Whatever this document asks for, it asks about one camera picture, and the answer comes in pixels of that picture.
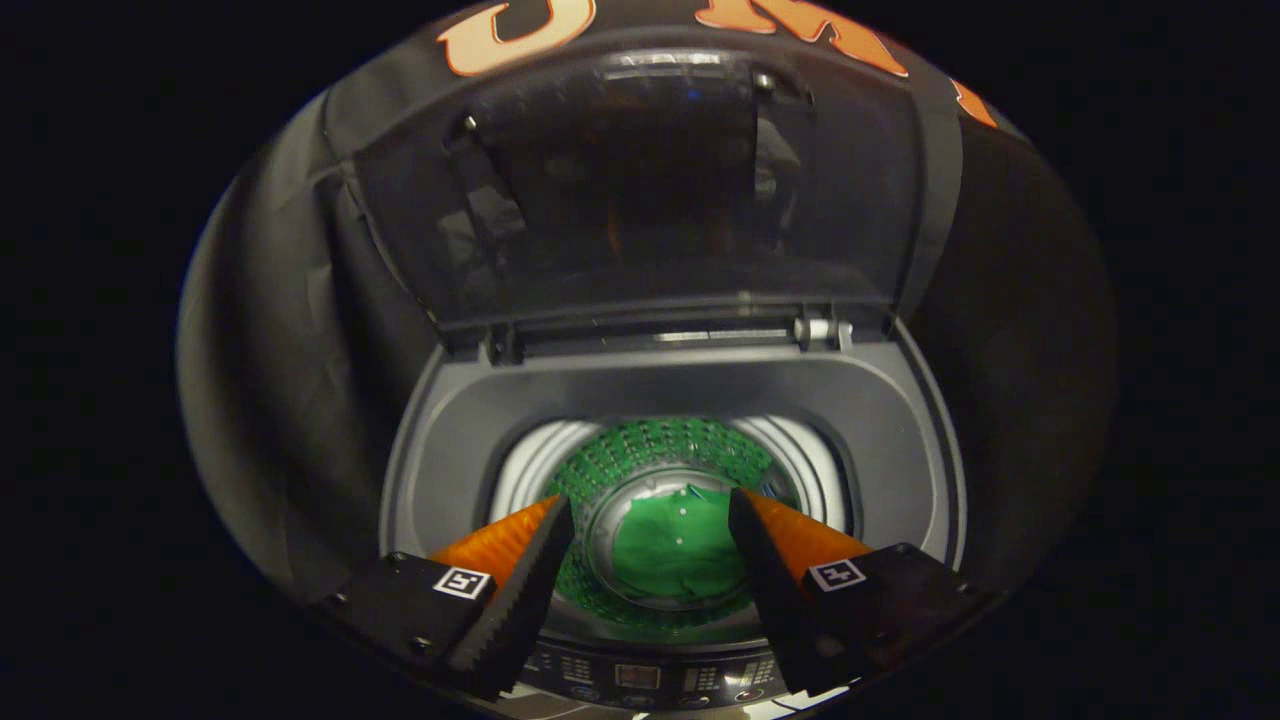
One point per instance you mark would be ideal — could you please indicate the green polo shirt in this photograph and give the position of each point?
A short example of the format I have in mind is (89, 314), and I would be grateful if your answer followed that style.
(680, 550)

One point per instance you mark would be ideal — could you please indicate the grey washing machine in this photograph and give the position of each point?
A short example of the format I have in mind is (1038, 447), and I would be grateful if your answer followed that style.
(680, 390)

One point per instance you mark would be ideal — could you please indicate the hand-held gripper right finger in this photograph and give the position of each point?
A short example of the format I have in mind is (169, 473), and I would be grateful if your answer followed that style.
(775, 600)

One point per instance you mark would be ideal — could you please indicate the dark transparent washing machine lid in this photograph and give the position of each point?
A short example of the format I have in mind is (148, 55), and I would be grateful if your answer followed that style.
(640, 200)

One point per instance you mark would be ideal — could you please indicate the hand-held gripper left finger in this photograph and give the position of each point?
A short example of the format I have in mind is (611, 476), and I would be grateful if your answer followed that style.
(515, 605)

